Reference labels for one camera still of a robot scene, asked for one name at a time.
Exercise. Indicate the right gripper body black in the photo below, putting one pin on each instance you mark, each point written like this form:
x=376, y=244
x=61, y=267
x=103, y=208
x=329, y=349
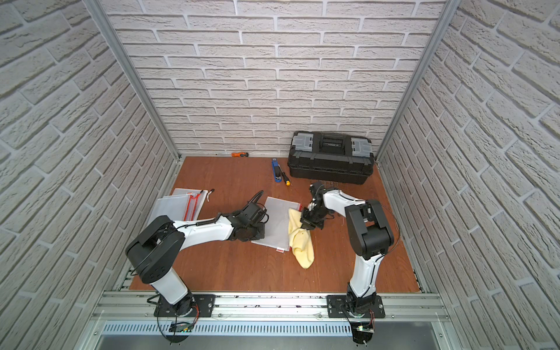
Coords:
x=314, y=218

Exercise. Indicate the yellow cleaning cloth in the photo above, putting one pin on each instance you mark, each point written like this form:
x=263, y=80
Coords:
x=300, y=240

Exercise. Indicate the red zipper mesh document bag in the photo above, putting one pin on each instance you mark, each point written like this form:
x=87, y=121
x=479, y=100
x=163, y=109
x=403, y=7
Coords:
x=167, y=206

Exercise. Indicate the white mesh document bag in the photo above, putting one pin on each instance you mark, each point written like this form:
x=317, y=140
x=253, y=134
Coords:
x=192, y=192
x=276, y=229

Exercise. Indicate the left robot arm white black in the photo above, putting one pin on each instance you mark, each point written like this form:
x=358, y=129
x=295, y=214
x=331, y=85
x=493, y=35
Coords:
x=154, y=251

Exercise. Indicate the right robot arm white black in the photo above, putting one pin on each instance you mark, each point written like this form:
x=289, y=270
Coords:
x=369, y=234

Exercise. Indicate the black yellow screwdriver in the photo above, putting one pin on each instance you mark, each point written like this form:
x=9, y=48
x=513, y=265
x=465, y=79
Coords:
x=285, y=179

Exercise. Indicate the blue tool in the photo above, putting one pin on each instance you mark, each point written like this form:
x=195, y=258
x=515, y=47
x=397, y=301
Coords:
x=276, y=170

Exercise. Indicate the black plastic toolbox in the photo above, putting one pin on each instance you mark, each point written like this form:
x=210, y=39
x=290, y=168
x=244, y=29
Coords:
x=332, y=157

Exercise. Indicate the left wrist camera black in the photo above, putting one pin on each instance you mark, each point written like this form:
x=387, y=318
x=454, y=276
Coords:
x=253, y=213

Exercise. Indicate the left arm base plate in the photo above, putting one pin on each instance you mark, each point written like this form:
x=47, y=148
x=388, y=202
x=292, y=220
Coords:
x=200, y=305

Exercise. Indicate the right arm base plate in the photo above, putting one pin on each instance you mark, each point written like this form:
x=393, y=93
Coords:
x=341, y=306

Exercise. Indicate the aluminium front rail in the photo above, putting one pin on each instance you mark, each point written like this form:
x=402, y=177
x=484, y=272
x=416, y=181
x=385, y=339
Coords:
x=290, y=307

